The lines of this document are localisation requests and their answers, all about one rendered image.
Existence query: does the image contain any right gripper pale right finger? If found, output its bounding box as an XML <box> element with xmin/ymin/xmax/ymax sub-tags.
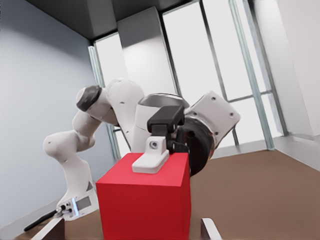
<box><xmin>200</xmin><ymin>217</ymin><xmax>222</xmax><ymax>240</ymax></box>

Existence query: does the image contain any right gripper pale left finger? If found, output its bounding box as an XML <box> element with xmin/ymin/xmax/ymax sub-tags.
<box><xmin>34</xmin><ymin>216</ymin><xmax>66</xmax><ymax>240</ymax></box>

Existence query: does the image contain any silver frame post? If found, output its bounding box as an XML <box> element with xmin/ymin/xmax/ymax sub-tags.
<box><xmin>242</xmin><ymin>0</ymin><xmax>289</xmax><ymax>138</ymax></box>
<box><xmin>228</xmin><ymin>0</ymin><xmax>275</xmax><ymax>151</ymax></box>
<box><xmin>87</xmin><ymin>44</ymin><xmax>122</xmax><ymax>161</ymax></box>

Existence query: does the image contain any pale finger of the left gripper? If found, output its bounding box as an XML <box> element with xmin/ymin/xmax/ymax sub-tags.
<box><xmin>166</xmin><ymin>129</ymin><xmax>190</xmax><ymax>154</ymax></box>
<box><xmin>131</xmin><ymin>124</ymin><xmax>169</xmax><ymax>175</ymax></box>

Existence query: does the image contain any red wooden cube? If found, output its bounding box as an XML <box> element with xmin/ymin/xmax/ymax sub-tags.
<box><xmin>95</xmin><ymin>152</ymin><xmax>193</xmax><ymax>240</ymax></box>

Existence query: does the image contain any black cable loop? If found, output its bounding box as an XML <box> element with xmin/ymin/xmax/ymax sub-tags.
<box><xmin>23</xmin><ymin>209</ymin><xmax>64</xmax><ymax>232</ymax></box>

